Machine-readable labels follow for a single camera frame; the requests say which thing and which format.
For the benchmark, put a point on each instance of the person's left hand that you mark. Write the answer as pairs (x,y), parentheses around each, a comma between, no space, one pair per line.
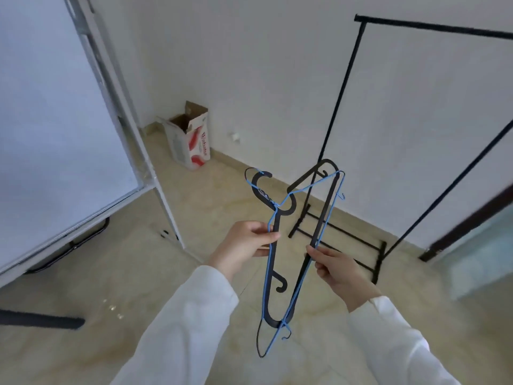
(234,250)

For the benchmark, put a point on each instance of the person's right hand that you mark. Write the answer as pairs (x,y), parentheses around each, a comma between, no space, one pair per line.
(346,278)

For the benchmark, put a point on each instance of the person's right thumb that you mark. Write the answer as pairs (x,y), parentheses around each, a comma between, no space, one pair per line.
(317,253)

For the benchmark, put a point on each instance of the person's left thumb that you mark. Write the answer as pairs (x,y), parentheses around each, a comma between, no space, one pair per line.
(262,238)

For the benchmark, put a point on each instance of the black plastic clothes hanger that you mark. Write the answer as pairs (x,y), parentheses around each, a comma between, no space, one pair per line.
(275,232)

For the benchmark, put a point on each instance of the person's left forearm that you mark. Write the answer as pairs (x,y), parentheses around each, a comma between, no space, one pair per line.
(188,328)

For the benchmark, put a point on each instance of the person's right forearm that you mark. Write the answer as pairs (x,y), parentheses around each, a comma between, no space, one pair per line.
(394,344)

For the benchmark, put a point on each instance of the white and red cardboard box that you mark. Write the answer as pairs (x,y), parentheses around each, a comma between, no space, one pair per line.
(188,140)

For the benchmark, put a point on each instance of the black metal clothes rack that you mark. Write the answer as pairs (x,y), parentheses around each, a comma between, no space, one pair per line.
(340,92)

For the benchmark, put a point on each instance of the black bar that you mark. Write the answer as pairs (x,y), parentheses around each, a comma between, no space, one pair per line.
(40,319)

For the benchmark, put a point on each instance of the whiteboard on metal stand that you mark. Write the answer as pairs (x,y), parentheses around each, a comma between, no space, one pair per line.
(52,128)

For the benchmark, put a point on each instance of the dark brown door frame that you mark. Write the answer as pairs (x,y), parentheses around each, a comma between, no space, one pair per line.
(467,222)

